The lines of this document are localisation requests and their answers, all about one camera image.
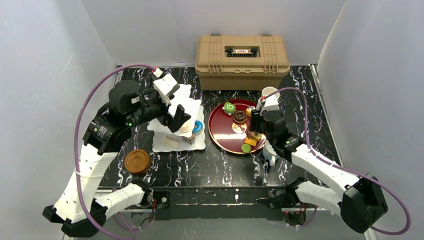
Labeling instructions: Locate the yellow cake slice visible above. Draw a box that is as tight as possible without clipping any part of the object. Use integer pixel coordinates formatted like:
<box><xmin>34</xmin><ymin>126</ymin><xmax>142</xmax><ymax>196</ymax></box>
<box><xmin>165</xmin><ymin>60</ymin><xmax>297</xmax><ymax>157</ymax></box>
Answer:
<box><xmin>245</xmin><ymin>106</ymin><xmax>256</xmax><ymax>118</ymax></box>

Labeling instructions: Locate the chocolate glazed donut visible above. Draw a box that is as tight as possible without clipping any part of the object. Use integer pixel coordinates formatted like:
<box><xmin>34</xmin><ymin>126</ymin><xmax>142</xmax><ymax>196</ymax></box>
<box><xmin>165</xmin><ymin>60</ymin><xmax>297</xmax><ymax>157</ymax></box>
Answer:
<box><xmin>232</xmin><ymin>110</ymin><xmax>248</xmax><ymax>124</ymax></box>

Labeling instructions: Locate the white round cream puff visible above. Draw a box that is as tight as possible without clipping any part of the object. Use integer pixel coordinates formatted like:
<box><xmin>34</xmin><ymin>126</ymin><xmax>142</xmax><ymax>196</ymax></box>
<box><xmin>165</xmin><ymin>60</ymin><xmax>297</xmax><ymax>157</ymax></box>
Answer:
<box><xmin>179</xmin><ymin>120</ymin><xmax>194</xmax><ymax>133</ymax></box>

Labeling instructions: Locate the red round tray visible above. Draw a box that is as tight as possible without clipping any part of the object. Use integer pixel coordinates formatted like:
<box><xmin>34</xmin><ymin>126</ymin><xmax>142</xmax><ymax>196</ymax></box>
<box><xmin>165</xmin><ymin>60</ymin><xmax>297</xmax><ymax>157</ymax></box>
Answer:
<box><xmin>208</xmin><ymin>99</ymin><xmax>266</xmax><ymax>155</ymax></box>

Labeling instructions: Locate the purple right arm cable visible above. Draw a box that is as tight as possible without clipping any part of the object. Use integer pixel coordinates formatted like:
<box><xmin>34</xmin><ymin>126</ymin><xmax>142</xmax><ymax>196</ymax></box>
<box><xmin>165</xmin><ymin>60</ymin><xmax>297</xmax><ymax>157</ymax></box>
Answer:
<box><xmin>263</xmin><ymin>87</ymin><xmax>412</xmax><ymax>236</ymax></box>

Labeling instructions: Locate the white three-tier dessert stand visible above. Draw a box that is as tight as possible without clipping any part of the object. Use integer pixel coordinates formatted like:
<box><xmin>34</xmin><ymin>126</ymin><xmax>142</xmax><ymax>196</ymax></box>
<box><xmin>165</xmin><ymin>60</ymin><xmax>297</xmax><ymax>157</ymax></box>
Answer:
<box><xmin>147</xmin><ymin>84</ymin><xmax>206</xmax><ymax>153</ymax></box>

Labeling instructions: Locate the green round macaron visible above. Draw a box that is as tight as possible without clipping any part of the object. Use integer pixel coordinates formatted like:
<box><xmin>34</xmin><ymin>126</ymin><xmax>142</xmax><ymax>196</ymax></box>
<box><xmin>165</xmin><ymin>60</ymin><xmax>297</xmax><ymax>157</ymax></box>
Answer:
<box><xmin>240</xmin><ymin>143</ymin><xmax>252</xmax><ymax>153</ymax></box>

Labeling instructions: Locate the pale green ceramic mug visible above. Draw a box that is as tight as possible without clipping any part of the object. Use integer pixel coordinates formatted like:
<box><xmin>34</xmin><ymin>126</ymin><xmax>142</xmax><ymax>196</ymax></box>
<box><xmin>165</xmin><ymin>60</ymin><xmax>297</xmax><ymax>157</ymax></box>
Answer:
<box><xmin>261</xmin><ymin>86</ymin><xmax>280</xmax><ymax>100</ymax></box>

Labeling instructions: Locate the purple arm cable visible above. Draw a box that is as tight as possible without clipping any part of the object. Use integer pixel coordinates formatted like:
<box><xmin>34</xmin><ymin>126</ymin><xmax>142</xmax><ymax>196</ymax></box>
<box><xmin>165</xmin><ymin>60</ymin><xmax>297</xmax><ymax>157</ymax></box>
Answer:
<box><xmin>73</xmin><ymin>64</ymin><xmax>160</xmax><ymax>240</ymax></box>
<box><xmin>263</xmin><ymin>87</ymin><xmax>412</xmax><ymax>236</ymax></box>

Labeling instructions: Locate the tan plastic toolbox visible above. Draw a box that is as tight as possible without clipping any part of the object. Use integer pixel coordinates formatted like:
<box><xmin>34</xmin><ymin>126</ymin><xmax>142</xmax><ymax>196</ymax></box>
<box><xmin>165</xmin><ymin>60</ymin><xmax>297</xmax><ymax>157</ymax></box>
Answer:
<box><xmin>195</xmin><ymin>34</ymin><xmax>291</xmax><ymax>91</ymax></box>

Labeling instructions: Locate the white mug blue base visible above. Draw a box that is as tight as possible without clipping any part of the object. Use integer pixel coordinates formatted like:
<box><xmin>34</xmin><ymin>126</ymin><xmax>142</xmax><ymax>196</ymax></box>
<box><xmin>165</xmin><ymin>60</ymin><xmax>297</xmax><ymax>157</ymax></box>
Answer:
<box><xmin>262</xmin><ymin>141</ymin><xmax>280</xmax><ymax>167</ymax></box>

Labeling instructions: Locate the black base frame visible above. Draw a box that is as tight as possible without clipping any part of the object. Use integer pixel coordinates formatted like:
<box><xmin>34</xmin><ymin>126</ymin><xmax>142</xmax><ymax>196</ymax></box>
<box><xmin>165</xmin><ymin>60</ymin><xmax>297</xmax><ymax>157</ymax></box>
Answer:
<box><xmin>99</xmin><ymin>185</ymin><xmax>332</xmax><ymax>222</ymax></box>

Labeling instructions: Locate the blue sprinkled donut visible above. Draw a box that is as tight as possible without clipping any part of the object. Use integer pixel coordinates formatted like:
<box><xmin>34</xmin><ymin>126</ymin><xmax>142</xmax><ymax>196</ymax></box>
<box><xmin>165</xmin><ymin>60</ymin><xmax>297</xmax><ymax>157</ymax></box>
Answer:
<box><xmin>192</xmin><ymin>120</ymin><xmax>204</xmax><ymax>135</ymax></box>

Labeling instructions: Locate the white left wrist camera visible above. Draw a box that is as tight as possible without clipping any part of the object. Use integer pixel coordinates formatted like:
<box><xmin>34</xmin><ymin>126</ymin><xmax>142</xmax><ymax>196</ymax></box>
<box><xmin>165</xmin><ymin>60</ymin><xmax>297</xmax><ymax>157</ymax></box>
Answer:
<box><xmin>152</xmin><ymin>67</ymin><xmax>180</xmax><ymax>106</ymax></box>

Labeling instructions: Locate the brown wooden coaster stack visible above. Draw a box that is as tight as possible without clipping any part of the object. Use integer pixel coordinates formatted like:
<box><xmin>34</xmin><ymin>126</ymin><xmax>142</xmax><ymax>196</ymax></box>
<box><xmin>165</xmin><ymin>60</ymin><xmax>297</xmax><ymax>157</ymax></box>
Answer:
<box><xmin>123</xmin><ymin>149</ymin><xmax>152</xmax><ymax>176</ymax></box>

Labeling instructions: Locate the green swirl roll cake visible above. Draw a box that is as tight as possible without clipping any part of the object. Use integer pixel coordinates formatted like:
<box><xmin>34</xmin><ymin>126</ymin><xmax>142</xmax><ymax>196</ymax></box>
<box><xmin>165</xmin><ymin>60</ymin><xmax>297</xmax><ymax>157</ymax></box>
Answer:
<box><xmin>222</xmin><ymin>101</ymin><xmax>237</xmax><ymax>116</ymax></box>

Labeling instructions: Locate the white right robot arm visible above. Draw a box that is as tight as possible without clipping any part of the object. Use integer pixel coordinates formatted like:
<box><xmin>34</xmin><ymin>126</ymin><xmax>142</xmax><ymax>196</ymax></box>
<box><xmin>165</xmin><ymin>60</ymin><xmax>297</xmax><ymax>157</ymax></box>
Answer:
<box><xmin>250</xmin><ymin>109</ymin><xmax>388</xmax><ymax>233</ymax></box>

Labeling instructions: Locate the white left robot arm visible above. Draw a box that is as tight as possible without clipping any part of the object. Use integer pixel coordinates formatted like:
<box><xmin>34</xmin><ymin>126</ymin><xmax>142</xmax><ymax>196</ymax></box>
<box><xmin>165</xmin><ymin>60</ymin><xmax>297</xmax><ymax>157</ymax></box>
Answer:
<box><xmin>42</xmin><ymin>79</ymin><xmax>193</xmax><ymax>238</ymax></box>

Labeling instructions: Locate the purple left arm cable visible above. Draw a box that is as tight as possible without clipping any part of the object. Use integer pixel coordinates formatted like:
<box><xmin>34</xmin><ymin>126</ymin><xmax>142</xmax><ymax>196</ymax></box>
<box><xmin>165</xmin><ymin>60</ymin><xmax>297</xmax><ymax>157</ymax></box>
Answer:
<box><xmin>73</xmin><ymin>64</ymin><xmax>160</xmax><ymax>240</ymax></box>

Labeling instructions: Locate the orange square cake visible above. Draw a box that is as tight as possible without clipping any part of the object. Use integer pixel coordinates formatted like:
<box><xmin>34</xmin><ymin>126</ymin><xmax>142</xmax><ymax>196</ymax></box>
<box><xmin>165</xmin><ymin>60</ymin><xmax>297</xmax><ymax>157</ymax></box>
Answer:
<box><xmin>244</xmin><ymin>137</ymin><xmax>258</xmax><ymax>147</ymax></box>

